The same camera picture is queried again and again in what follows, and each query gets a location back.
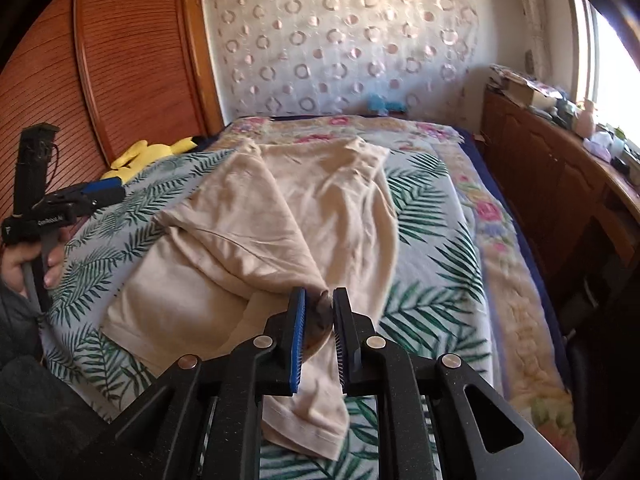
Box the leaf print blanket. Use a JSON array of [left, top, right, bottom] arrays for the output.
[[42, 147, 496, 480]]

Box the person's left hand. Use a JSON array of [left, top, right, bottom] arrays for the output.
[[0, 230, 65, 302]]

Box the cardboard box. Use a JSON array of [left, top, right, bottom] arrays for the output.
[[500, 80, 547, 109]]

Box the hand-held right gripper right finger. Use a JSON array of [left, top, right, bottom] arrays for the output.
[[332, 287, 581, 480]]

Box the circle pattern lace curtain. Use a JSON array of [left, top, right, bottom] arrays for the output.
[[202, 0, 481, 123]]

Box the wooden slatted wardrobe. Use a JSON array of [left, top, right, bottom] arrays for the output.
[[0, 0, 223, 221]]

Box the yellow plush toy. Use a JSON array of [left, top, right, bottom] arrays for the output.
[[102, 135, 198, 181]]

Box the wooden cabinet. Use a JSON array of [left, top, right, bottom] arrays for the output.
[[480, 85, 640, 311]]

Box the dark blue bed sheet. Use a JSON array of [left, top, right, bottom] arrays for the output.
[[457, 127, 573, 393]]

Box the white window curtain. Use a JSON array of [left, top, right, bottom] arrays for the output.
[[500, 0, 553, 63]]

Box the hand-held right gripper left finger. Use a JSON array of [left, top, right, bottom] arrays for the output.
[[65, 287, 308, 480]]

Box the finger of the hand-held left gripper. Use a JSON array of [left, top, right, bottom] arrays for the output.
[[55, 183, 103, 202], [75, 182, 127, 211]]

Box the beige printed t-shirt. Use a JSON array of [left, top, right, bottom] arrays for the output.
[[102, 136, 401, 461]]

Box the white plastic bag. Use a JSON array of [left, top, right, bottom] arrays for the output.
[[584, 130, 617, 162]]

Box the blue plastic toy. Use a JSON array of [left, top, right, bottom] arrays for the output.
[[367, 92, 407, 117]]

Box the pink bottle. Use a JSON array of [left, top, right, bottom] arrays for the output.
[[574, 100, 599, 139]]

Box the window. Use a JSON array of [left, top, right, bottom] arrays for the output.
[[570, 0, 640, 126]]

